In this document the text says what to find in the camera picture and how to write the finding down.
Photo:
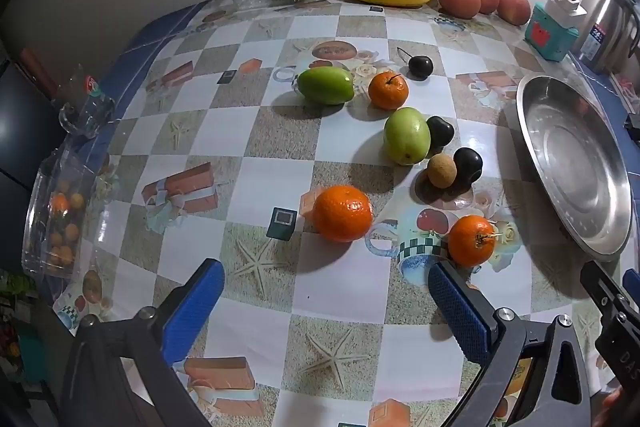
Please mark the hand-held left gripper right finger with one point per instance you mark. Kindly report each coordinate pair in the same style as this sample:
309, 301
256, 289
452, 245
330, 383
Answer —
460, 307

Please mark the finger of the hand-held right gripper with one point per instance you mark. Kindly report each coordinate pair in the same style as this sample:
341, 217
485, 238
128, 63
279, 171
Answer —
600, 284
632, 279

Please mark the round green jujube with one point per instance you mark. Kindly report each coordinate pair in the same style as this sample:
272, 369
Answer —
406, 135

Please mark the teal plastic box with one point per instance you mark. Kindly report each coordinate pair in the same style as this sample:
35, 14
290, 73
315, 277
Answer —
550, 37

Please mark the large steel bowl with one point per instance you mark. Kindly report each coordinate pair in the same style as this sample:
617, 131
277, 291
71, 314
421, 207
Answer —
575, 162

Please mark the clear container of small oranges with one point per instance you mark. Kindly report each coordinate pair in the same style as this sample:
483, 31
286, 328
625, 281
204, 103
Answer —
55, 217

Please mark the brown longan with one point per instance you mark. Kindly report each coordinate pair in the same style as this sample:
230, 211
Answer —
441, 170

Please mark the black charger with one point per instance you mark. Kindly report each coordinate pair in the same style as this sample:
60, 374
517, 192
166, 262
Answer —
632, 122

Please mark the tangerine with dark stem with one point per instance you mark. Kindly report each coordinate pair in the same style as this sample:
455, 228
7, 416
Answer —
388, 90

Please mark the black plum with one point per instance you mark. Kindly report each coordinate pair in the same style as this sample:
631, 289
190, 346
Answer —
441, 132

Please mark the large tangerine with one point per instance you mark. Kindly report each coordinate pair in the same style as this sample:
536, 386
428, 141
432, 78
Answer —
342, 213

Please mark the stainless steel kettle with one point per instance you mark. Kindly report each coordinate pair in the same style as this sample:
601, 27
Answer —
605, 22

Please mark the oblong green jujube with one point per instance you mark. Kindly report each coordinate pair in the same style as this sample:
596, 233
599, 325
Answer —
326, 85

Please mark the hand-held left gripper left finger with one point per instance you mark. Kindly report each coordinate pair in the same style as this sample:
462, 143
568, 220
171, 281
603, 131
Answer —
195, 307

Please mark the tangerine with pale twig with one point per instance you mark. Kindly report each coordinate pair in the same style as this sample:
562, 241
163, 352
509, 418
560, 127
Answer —
471, 240

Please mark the dark cabinet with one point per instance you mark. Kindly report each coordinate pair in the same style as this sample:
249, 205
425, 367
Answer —
20, 122

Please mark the checkered printed tablecloth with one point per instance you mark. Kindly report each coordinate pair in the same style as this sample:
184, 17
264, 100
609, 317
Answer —
280, 147

